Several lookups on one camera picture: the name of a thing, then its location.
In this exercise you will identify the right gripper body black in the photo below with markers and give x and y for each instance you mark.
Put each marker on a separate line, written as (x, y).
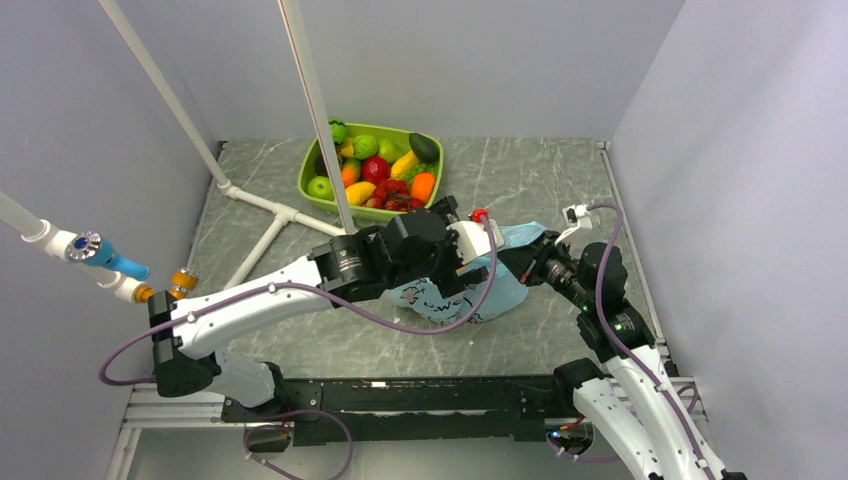
(544, 251)

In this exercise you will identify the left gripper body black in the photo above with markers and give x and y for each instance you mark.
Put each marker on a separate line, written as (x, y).
(448, 279)

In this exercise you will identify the light blue plastic bag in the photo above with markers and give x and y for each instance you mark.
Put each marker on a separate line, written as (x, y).
(423, 297)

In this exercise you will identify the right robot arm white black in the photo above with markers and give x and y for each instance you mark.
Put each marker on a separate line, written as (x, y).
(626, 393)

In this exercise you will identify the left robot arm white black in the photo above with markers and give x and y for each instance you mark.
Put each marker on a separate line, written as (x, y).
(433, 243)

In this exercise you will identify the orange fake carrot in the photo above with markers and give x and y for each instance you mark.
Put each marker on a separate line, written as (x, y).
(423, 186)

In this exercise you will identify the red fake strawberry bunch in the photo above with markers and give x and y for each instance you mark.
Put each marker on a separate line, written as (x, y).
(393, 195)

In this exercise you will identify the yellow fake corn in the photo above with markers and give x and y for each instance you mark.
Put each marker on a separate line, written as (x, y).
(400, 168)

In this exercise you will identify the yellow fake mango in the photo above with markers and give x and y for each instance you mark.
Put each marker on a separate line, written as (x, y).
(360, 192)

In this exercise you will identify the fake avocado dark green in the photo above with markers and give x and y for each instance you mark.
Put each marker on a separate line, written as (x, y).
(424, 148)

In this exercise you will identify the red fake apple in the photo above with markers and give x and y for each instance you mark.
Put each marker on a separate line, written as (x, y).
(375, 170)

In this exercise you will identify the orange green fake fruit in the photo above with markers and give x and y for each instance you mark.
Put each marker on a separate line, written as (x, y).
(351, 171)

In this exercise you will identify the green bumpy fake fruit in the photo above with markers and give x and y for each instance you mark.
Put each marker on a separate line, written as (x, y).
(365, 146)

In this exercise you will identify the green fake apple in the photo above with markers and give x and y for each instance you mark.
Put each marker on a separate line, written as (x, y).
(320, 187)

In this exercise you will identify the green plastic fruit basket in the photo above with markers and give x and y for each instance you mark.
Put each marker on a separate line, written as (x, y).
(393, 144)

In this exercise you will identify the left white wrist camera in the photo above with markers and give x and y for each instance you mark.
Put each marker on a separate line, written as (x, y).
(477, 236)

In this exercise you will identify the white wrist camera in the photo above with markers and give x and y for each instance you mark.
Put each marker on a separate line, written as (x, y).
(477, 236)
(578, 224)

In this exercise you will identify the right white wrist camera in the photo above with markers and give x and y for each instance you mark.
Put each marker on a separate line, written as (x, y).
(578, 224)

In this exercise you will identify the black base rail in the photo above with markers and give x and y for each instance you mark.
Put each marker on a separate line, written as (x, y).
(388, 409)

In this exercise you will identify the blue handled pipe valve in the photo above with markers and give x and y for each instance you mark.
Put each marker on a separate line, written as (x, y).
(94, 250)

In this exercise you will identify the white pvc pipe frame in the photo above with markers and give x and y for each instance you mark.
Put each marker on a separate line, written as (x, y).
(88, 144)

